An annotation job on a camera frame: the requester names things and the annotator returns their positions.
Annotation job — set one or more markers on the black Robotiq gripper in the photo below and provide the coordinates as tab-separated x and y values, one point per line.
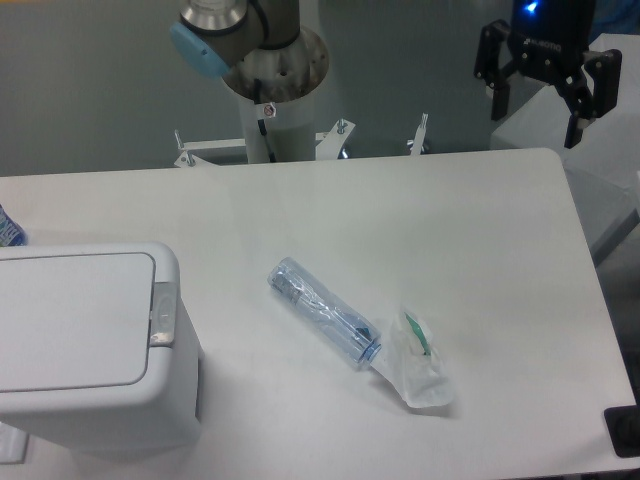
548	41

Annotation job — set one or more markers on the grey robot arm with blue cap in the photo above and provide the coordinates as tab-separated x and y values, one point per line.
213	36

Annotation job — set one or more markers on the silver trash can push button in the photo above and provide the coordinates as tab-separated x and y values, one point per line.
163	314

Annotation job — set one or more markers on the white trash can lid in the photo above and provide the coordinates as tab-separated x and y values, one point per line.
73	322

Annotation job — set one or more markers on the white trash can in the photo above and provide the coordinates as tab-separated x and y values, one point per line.
159	411

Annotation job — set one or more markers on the grey white box behind table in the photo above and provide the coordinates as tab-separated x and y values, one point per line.
602	169

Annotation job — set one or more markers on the clear plastic wrapper with green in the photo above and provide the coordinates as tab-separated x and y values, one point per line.
410	362

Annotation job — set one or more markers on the clear empty plastic bottle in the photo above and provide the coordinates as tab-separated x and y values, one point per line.
350	333

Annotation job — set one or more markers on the black clamp at table corner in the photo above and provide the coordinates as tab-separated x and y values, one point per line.
623	427

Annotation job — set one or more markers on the blue patterned object at edge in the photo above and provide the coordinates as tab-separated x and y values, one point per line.
11	233

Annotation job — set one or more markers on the white pedestal base frame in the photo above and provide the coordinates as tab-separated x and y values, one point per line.
264	146

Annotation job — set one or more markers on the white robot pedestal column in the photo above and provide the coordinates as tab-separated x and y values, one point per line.
279	86

